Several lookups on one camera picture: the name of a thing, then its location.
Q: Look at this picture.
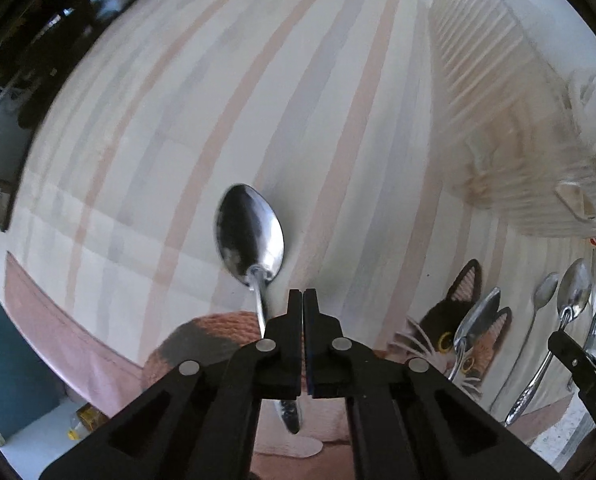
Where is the yellow plastic bottle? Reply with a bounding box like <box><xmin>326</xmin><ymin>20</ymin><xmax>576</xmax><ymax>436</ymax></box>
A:
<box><xmin>68</xmin><ymin>404</ymin><xmax>109</xmax><ymax>442</ymax></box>

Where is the striped cat print tablecloth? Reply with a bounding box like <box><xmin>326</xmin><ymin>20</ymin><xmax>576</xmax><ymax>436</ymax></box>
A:
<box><xmin>5</xmin><ymin>0</ymin><xmax>596</xmax><ymax>461</ymax></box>

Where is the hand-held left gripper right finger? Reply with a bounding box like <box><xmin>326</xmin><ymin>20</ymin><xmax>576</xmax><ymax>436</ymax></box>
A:
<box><xmin>304</xmin><ymin>287</ymin><xmax>565</xmax><ymax>480</ymax></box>

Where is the black gas stove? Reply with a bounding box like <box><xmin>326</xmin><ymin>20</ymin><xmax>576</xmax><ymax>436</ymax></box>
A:
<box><xmin>0</xmin><ymin>0</ymin><xmax>176</xmax><ymax>233</ymax></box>

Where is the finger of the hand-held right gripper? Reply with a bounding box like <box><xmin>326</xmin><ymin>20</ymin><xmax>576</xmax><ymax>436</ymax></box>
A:
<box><xmin>547</xmin><ymin>329</ymin><xmax>596</xmax><ymax>427</ymax></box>

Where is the teal cabinet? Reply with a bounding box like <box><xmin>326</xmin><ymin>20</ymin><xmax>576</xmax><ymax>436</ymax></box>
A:
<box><xmin>0</xmin><ymin>265</ymin><xmax>73</xmax><ymax>443</ymax></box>

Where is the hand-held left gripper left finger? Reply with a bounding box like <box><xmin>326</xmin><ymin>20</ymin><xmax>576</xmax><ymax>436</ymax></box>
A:
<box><xmin>38</xmin><ymin>287</ymin><xmax>304</xmax><ymax>480</ymax></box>

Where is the clear plastic storage container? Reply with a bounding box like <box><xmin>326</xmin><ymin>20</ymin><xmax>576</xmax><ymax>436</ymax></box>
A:
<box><xmin>427</xmin><ymin>0</ymin><xmax>596</xmax><ymax>239</ymax></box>

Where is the steel spoon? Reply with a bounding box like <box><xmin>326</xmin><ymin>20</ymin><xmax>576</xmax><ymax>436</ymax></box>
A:
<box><xmin>448</xmin><ymin>287</ymin><xmax>502</xmax><ymax>383</ymax></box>
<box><xmin>504</xmin><ymin>258</ymin><xmax>593</xmax><ymax>427</ymax></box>
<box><xmin>214</xmin><ymin>183</ymin><xmax>303</xmax><ymax>435</ymax></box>
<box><xmin>488</xmin><ymin>272</ymin><xmax>560</xmax><ymax>408</ymax></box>

